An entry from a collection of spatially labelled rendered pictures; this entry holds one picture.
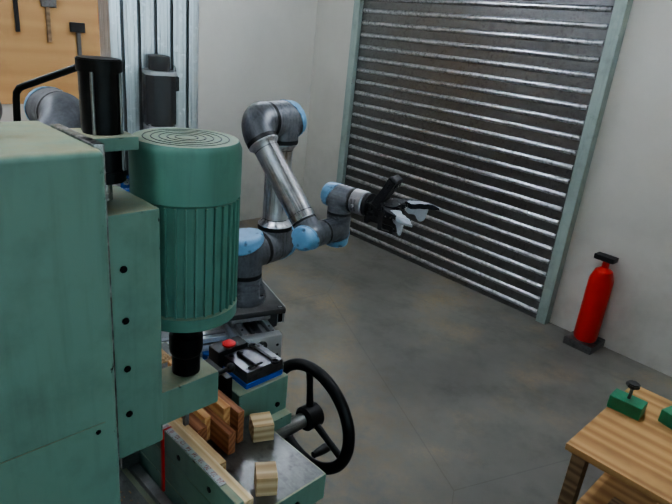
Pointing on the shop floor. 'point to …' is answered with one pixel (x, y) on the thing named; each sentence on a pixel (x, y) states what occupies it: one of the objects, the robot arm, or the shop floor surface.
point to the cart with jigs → (624, 451)
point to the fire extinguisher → (593, 307)
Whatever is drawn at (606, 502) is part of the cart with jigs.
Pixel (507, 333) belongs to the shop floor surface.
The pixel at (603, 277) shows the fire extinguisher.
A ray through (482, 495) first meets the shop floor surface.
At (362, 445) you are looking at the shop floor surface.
